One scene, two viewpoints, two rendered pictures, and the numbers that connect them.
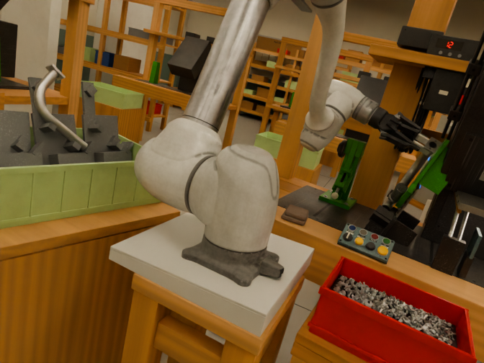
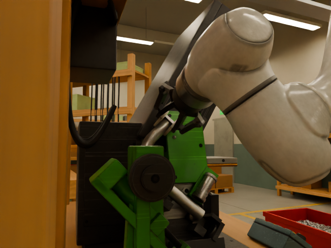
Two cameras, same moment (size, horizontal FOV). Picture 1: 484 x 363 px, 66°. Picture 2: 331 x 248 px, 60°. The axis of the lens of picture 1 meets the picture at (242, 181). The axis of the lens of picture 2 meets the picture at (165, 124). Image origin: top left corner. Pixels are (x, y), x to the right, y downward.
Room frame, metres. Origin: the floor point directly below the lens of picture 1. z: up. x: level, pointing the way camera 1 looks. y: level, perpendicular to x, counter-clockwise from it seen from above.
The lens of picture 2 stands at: (1.85, -0.02, 1.17)
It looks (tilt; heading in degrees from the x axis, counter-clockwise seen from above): 4 degrees up; 228
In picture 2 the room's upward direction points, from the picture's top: straight up
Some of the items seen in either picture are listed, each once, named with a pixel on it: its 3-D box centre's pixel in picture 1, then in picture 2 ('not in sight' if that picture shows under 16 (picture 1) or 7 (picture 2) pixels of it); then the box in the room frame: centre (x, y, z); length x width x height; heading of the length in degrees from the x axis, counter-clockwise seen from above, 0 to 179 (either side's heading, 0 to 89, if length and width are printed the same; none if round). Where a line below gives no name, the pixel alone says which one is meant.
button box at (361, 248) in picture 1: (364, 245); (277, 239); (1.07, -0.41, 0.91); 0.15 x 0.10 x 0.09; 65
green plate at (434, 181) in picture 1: (437, 169); (182, 145); (1.24, -0.62, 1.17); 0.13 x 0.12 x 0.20; 65
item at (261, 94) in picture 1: (289, 89); not in sight; (11.25, -0.70, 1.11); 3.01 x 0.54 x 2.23; 72
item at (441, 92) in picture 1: (453, 94); (90, 48); (1.50, -0.70, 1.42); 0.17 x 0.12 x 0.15; 65
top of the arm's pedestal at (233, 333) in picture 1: (225, 281); not in sight; (0.82, -0.02, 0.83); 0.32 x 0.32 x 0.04; 69
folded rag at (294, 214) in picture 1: (295, 214); not in sight; (1.19, -0.20, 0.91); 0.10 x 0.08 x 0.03; 166
